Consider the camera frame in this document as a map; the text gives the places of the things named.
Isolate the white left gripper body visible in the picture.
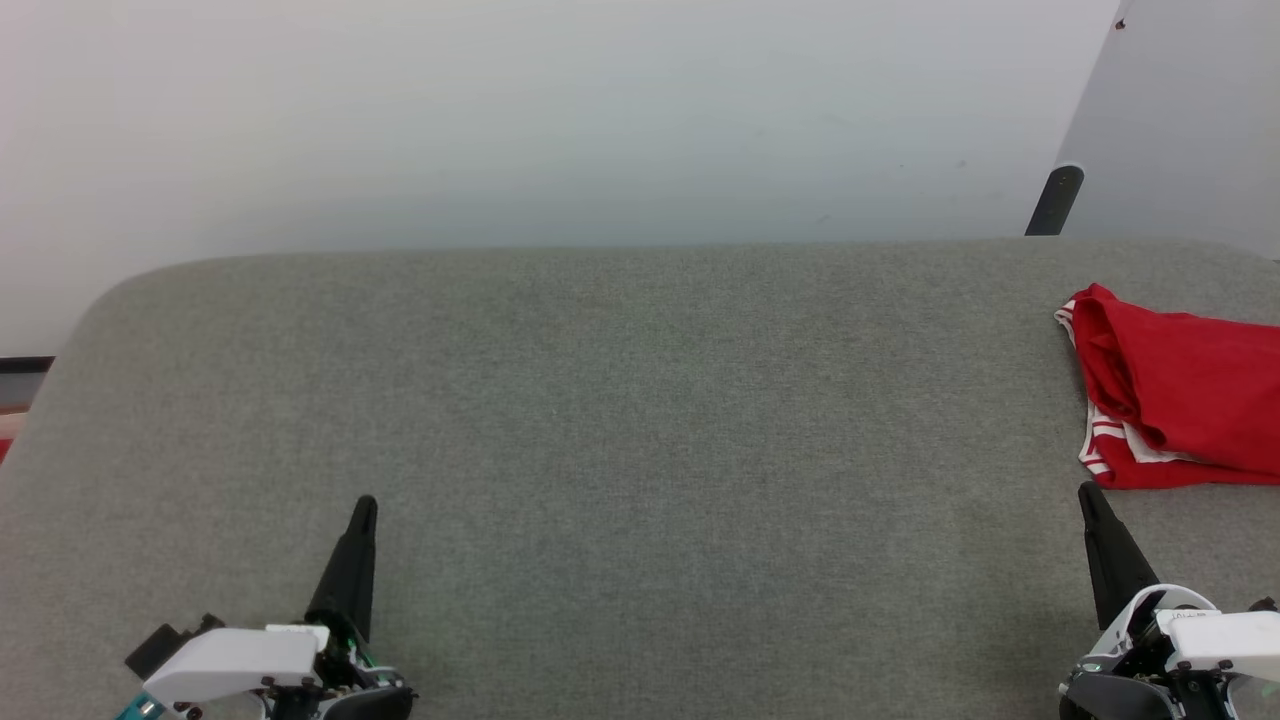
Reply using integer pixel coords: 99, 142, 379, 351
144, 624, 417, 720

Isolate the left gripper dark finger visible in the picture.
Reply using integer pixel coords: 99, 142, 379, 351
304, 494, 380, 642

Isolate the light grey partition panel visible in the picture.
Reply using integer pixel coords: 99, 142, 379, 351
1055, 0, 1280, 261

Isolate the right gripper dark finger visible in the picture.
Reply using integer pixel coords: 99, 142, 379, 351
1077, 481, 1162, 632

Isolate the dark low furniture edge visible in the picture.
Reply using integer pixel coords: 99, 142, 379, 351
0, 355, 56, 463

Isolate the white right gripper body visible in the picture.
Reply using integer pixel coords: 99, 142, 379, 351
1059, 584, 1280, 720

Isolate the red and white basketball jersey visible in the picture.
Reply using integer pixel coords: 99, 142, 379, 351
1054, 283, 1280, 491

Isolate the black round post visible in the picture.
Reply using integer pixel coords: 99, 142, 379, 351
1024, 164, 1086, 238

